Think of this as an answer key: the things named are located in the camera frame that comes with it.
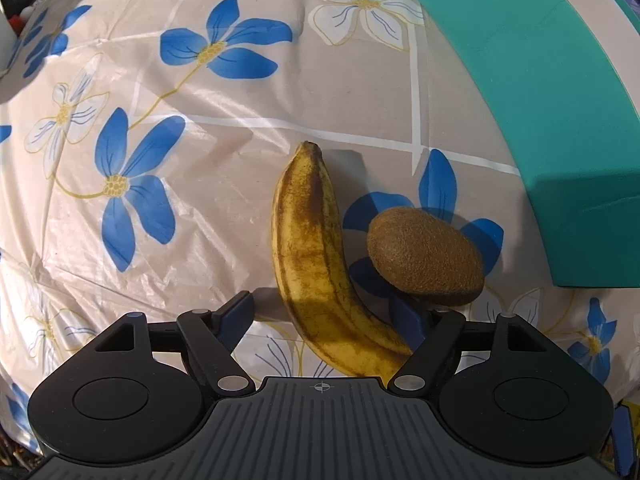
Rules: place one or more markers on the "brown kiwi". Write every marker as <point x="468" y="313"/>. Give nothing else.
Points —
<point x="425" y="255"/>

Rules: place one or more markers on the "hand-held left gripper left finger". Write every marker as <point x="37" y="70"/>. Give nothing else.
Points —
<point x="239" y="312"/>

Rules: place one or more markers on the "spotted yellow banana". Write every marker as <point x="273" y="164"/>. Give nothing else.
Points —
<point x="305" y="260"/>

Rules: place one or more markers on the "blue floral tablecloth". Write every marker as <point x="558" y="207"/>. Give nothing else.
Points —
<point x="200" y="210"/>

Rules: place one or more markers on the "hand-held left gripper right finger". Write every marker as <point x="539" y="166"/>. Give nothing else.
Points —
<point x="407" y="320"/>

